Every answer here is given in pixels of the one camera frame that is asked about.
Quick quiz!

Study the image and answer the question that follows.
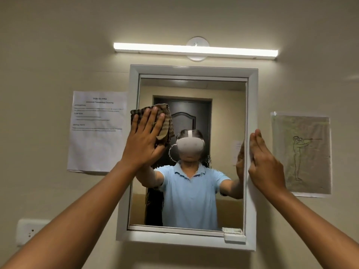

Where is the round white light base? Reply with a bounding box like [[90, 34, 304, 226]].
[[186, 36, 210, 62]]

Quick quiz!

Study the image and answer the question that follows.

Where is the brown checked cleaning cloth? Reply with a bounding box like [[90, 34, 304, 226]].
[[130, 103, 175, 148]]

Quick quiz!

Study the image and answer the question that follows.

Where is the person's left forearm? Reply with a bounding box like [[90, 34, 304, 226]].
[[0, 161, 147, 269]]

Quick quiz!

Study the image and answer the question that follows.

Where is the figure drawing in plastic sleeve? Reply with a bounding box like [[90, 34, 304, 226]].
[[271, 111, 332, 198]]

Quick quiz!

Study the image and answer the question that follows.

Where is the white printed paper sheet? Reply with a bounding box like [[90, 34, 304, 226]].
[[67, 91, 128, 173]]

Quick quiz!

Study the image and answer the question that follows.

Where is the white framed mirror cabinet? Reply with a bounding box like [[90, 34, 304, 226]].
[[116, 64, 258, 252]]

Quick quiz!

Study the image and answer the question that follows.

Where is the white wall socket plate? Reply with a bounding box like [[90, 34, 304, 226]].
[[16, 219, 53, 247]]

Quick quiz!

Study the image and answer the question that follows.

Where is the person's right hand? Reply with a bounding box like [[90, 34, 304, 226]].
[[248, 129, 287, 195]]

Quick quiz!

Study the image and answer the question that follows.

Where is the white cabinet handle tab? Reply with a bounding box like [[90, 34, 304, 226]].
[[222, 227, 246, 243]]

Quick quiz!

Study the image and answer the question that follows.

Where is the person's left hand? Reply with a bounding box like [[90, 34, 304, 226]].
[[120, 106, 166, 172]]

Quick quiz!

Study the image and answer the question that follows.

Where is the person's right forearm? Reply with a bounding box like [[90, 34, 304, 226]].
[[264, 187, 359, 269]]

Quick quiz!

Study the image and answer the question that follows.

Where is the white tube light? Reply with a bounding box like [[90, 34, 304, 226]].
[[113, 42, 279, 60]]

